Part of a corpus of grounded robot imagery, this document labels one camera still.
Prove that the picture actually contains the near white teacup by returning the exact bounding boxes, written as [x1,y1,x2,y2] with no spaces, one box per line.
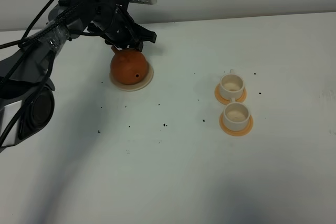
[223,99,250,122]

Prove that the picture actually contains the orange coaster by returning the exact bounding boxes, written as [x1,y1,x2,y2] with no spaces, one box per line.
[219,113,254,136]
[214,84,248,104]

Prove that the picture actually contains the beige round teapot saucer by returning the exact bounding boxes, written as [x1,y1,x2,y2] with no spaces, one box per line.
[109,62,154,92]

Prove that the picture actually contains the white teacup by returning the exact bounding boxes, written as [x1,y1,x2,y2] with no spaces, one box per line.
[223,99,250,122]
[219,69,245,100]

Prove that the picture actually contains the far orange coaster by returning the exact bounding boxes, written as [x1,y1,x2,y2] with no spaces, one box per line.
[214,84,248,104]

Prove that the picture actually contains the brown round teapot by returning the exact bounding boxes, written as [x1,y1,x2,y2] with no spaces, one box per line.
[110,46,149,85]

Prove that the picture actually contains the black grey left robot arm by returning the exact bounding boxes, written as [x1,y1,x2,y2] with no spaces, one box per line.
[1,0,156,150]

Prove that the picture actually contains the far white teacup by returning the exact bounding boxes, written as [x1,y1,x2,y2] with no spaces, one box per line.
[219,69,245,100]

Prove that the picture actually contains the near orange coaster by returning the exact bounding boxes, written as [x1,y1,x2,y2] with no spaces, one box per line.
[219,113,254,136]

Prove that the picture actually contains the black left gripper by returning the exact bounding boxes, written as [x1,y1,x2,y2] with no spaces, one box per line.
[90,2,157,51]

